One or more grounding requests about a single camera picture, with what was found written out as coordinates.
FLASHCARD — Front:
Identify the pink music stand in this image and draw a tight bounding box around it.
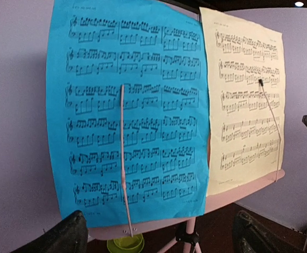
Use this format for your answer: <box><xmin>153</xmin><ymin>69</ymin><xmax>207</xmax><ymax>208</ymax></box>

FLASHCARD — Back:
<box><xmin>87</xmin><ymin>79</ymin><xmax>286</xmax><ymax>253</ymax></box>

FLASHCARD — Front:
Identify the yellow paper sheet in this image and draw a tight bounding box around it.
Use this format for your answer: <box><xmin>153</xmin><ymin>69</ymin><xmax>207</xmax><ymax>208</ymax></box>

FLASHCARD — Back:
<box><xmin>200</xmin><ymin>7</ymin><xmax>286</xmax><ymax>195</ymax></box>

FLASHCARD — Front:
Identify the green bowl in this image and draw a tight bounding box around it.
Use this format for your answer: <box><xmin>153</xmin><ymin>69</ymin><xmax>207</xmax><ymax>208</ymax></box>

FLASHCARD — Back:
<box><xmin>113</xmin><ymin>233</ymin><xmax>143</xmax><ymax>249</ymax></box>

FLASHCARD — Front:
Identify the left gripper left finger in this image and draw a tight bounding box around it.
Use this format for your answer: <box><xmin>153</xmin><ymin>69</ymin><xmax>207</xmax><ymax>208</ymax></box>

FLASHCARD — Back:
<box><xmin>12</xmin><ymin>210</ymin><xmax>88</xmax><ymax>253</ymax></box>

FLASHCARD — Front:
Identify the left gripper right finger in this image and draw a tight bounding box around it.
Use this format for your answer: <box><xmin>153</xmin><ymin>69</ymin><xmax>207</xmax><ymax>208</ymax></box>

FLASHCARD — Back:
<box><xmin>232</xmin><ymin>210</ymin><xmax>303</xmax><ymax>253</ymax></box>

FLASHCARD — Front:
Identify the blue sheet music paper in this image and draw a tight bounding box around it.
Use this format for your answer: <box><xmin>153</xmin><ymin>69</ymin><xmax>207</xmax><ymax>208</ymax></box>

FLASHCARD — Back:
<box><xmin>46</xmin><ymin>1</ymin><xmax>209</xmax><ymax>228</ymax></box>

